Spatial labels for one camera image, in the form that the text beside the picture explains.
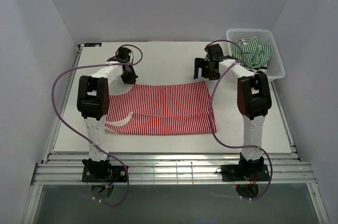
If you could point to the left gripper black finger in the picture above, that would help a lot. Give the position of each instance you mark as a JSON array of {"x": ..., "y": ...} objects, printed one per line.
[
  {"x": 127, "y": 79},
  {"x": 133, "y": 76}
]

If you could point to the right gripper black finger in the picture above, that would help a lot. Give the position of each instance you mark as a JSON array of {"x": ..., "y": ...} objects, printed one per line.
[
  {"x": 198, "y": 63},
  {"x": 205, "y": 69}
]

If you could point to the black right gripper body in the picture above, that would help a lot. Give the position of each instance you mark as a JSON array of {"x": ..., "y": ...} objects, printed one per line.
[{"x": 215, "y": 75}]

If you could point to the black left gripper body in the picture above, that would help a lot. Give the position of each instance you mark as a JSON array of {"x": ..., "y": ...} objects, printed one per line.
[{"x": 130, "y": 66}]

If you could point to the green white striped tank top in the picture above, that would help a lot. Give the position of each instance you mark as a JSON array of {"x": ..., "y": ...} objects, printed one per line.
[{"x": 251, "y": 53}]

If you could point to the red white striped tank top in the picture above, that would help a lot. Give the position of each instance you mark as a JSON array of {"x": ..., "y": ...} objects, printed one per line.
[{"x": 162, "y": 110}]

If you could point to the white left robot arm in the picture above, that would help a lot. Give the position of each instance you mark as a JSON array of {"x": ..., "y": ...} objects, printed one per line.
[{"x": 93, "y": 104}]

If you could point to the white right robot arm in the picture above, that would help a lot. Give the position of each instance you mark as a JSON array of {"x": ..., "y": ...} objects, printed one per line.
[{"x": 253, "y": 102}]

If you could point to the black white striped tank top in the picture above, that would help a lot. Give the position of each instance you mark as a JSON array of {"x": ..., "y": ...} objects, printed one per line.
[{"x": 262, "y": 69}]

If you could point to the blue label sticker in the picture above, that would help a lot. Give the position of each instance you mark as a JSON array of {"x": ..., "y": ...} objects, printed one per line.
[{"x": 92, "y": 44}]

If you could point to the white perforated plastic basket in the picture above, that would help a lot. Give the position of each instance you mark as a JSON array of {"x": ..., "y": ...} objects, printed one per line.
[{"x": 275, "y": 67}]

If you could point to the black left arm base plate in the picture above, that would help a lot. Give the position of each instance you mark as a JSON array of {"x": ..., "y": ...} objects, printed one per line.
[{"x": 102, "y": 171}]

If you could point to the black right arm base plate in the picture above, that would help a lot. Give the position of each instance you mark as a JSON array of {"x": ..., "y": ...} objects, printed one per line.
[{"x": 255, "y": 170}]

